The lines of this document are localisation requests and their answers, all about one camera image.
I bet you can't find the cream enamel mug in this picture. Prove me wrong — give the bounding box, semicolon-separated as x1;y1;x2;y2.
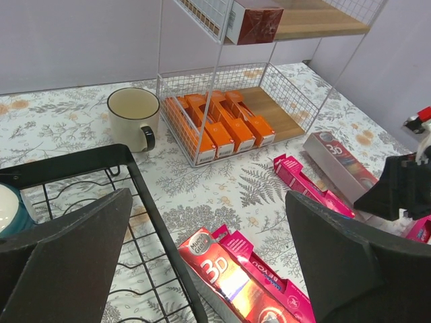
107;87;160;153

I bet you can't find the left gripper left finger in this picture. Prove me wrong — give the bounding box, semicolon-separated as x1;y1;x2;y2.
1;188;133;322

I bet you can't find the white wire wooden shelf rack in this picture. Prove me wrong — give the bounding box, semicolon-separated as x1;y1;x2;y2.
156;1;385;168

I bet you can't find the black wire dish rack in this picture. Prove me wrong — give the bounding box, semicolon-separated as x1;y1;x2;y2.
1;145;208;322

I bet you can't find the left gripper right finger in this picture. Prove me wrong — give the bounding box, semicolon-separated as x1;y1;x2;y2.
286;190;430;322

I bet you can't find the red 3D toothpaste box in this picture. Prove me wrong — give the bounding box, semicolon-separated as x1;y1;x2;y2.
226;0;284;45
303;131;378;204
178;227;297;322

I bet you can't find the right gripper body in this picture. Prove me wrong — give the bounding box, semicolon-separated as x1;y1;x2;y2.
397;147;430;219

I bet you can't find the small white teal bowl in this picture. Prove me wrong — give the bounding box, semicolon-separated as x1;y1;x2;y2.
1;183;36;238

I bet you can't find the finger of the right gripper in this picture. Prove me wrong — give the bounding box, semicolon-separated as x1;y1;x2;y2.
354;155;413;221

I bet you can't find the floral table mat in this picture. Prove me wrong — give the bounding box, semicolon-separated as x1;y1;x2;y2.
0;62;415;323

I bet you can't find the orange toothpaste box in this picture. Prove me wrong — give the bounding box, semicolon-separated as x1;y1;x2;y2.
224;90;275;147
185;94;234;158
164;97;216;164
209;90;256;153

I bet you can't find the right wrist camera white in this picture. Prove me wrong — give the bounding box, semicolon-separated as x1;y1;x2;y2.
403;106;431;165

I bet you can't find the pink toothpaste box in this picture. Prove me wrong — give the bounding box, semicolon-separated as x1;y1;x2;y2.
213;225;316;323
273;154;355;219
401;216;430;244

